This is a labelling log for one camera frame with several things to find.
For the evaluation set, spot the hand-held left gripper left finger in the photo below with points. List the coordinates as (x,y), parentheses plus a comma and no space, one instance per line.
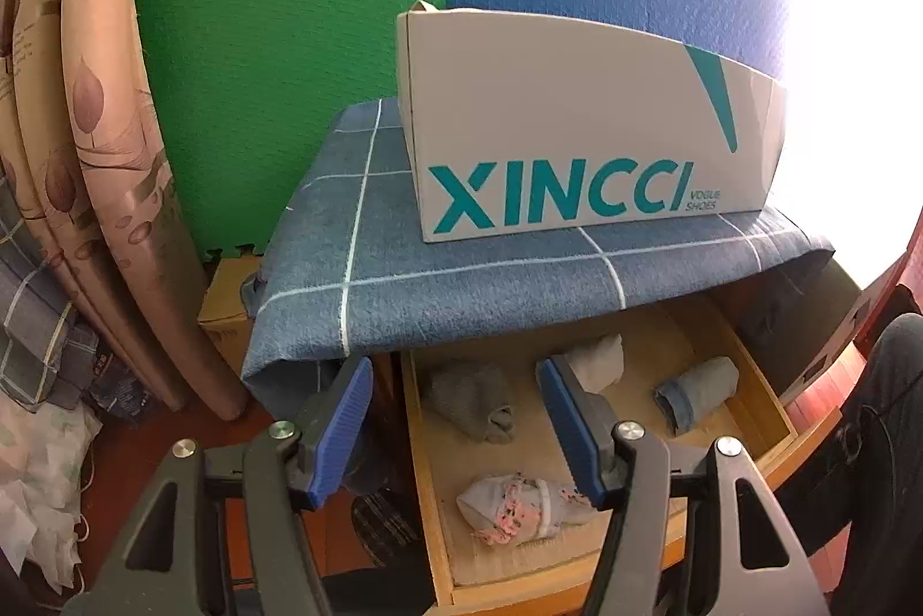
(339,436)

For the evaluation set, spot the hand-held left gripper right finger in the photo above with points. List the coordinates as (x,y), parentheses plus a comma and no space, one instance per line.
(570,436)

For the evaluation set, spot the beige sock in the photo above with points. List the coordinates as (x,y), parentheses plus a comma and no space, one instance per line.
(598,360)

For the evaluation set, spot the grey sock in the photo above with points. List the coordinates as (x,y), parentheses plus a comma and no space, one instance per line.
(469,396)

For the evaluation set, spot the blue-grey sock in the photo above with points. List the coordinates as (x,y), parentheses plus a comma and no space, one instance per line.
(696,392)

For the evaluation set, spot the wooden drawer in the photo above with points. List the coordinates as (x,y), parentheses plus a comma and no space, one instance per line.
(490,555)

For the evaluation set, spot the white shoe box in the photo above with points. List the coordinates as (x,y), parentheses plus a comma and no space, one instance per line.
(577,111)

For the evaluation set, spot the dark plaid slipper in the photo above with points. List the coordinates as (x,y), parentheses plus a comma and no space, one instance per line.
(382,526)

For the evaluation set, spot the brown cardboard box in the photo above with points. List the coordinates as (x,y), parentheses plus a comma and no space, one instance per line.
(223,313)

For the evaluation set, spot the blue checked cloth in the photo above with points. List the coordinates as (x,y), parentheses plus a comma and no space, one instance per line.
(469,277)

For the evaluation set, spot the blue printed bag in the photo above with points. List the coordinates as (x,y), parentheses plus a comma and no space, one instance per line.
(115,382)

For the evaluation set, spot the white plastic bags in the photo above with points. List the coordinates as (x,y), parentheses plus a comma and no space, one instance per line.
(36,479)

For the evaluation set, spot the person's leg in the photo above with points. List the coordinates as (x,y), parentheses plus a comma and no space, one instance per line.
(880,414)

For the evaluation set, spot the grey plaid blanket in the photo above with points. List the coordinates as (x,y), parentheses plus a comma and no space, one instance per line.
(29,313)

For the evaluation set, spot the floral folded mattress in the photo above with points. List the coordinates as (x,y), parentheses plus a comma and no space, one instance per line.
(36,82)
(8,97)
(122,154)

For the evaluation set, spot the green foam mat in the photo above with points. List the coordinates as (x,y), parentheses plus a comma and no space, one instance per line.
(288,46)

